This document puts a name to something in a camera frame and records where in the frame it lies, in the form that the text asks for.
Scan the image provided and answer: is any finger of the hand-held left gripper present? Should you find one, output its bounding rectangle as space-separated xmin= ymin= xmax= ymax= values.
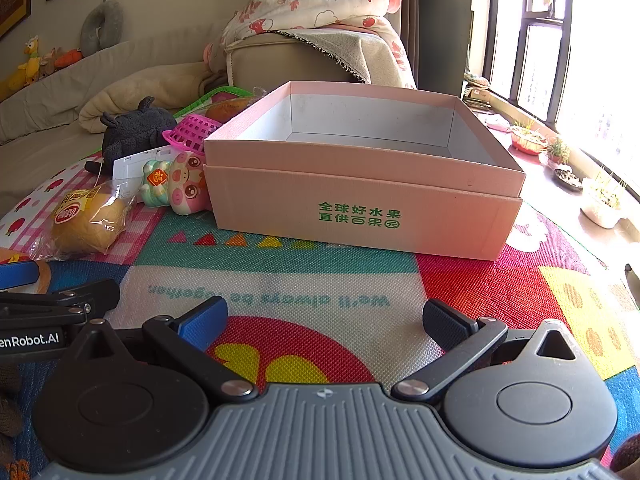
xmin=0 ymin=279 xmax=122 ymax=332
xmin=0 ymin=261 xmax=42 ymax=292

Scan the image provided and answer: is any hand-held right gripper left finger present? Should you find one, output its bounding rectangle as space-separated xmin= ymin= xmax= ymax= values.
xmin=67 ymin=296 xmax=259 ymax=405

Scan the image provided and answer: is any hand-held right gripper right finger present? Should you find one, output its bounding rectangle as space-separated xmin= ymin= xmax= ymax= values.
xmin=391 ymin=299 xmax=596 ymax=404

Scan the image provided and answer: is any pink pig toy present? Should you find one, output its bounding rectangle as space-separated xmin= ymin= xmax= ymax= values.
xmin=167 ymin=151 xmax=214 ymax=217

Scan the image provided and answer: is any pale green cat figure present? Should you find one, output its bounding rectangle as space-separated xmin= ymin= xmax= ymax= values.
xmin=138 ymin=159 xmax=174 ymax=207

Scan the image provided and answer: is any pink cardboard box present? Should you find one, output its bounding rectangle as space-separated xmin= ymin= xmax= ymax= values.
xmin=202 ymin=80 xmax=527 ymax=261

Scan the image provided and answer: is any white plastic card case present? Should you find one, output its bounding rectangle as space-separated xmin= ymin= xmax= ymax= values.
xmin=112 ymin=147 xmax=177 ymax=181

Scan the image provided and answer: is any black plush cat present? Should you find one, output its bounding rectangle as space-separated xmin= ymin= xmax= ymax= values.
xmin=84 ymin=96 xmax=179 ymax=177

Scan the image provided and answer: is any pink plastic basket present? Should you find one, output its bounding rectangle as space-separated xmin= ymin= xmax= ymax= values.
xmin=162 ymin=114 xmax=224 ymax=155

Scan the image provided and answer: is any person's left hand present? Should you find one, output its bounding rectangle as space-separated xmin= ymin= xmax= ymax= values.
xmin=0 ymin=362 xmax=26 ymax=461

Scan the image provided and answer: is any person's right hand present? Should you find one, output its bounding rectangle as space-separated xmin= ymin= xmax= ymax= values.
xmin=611 ymin=434 xmax=640 ymax=476

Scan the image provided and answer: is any colourful play mat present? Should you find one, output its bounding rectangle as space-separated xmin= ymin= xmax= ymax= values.
xmin=0 ymin=86 xmax=640 ymax=480

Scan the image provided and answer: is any beige bed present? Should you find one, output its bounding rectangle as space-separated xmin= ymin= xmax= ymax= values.
xmin=0 ymin=20 xmax=233 ymax=218

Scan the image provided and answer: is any dark dish of pebbles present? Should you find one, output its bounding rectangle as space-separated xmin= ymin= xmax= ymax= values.
xmin=553 ymin=165 xmax=585 ymax=192

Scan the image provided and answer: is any white potted plant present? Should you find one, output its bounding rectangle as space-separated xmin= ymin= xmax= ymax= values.
xmin=580 ymin=172 xmax=627 ymax=229

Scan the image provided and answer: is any red potted plant bowl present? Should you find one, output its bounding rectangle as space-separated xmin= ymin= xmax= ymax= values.
xmin=509 ymin=121 xmax=549 ymax=154

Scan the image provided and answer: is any small brown potted plant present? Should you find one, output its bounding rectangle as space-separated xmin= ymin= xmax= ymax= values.
xmin=547 ymin=136 xmax=572 ymax=169

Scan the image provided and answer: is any yellow plush toy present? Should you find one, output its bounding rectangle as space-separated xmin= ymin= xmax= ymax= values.
xmin=0 ymin=35 xmax=42 ymax=97

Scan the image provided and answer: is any brown plush toy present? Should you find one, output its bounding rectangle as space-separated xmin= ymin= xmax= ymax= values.
xmin=37 ymin=47 xmax=60 ymax=80

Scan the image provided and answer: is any folded beige blanket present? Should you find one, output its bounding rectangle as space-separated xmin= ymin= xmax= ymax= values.
xmin=78 ymin=66 xmax=228 ymax=134

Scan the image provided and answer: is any orange carrot plush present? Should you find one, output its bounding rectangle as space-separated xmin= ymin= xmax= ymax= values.
xmin=53 ymin=48 xmax=84 ymax=71

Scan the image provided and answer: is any cardboard box on sill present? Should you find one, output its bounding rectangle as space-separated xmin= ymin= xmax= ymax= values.
xmin=464 ymin=72 xmax=502 ymax=112

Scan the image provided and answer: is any grey neck pillow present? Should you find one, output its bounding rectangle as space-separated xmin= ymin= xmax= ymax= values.
xmin=80 ymin=0 xmax=124 ymax=59

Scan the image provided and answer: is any beige cushion block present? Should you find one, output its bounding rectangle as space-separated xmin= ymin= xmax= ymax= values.
xmin=225 ymin=31 xmax=373 ymax=97

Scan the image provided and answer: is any grey fringed cloth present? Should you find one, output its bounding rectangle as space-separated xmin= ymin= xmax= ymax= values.
xmin=272 ymin=26 xmax=417 ymax=87

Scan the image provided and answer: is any floral printed blanket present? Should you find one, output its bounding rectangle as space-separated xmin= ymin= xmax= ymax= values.
xmin=220 ymin=0 xmax=417 ymax=90

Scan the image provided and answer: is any dark window frame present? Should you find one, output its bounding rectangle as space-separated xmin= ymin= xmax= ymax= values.
xmin=487 ymin=0 xmax=640 ymax=131

